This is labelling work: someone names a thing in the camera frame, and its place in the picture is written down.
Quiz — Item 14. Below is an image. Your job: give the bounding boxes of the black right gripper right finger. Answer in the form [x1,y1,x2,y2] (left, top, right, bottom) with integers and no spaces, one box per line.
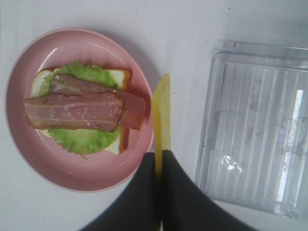
[161,150,255,231]

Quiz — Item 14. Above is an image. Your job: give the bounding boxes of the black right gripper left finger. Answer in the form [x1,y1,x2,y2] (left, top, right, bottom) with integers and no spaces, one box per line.
[82,153,160,231]

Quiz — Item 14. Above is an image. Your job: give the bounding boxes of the green lettuce leaf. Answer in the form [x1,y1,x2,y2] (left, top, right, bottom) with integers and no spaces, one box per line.
[38,61,121,160]

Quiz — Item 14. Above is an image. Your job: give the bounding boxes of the wavy bacon strip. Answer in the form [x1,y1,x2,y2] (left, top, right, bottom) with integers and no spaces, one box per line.
[49,75,146,130]

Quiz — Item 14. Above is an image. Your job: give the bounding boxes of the curled bacon strip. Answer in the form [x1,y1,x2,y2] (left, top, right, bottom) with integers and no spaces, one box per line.
[24,93,123,132]

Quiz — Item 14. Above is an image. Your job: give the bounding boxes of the yellow cheese slice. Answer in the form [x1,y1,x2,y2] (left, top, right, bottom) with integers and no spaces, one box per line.
[151,73,171,190]

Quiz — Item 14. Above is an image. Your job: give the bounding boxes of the white bread slice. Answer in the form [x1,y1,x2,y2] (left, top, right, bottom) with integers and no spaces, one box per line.
[30,67,132,156]

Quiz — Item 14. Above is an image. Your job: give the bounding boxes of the clear right plastic tray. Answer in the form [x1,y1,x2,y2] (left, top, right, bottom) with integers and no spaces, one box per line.
[195,40,308,219]

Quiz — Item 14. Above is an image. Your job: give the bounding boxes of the pink round plate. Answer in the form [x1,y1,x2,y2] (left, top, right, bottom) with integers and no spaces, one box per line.
[5,28,153,192]

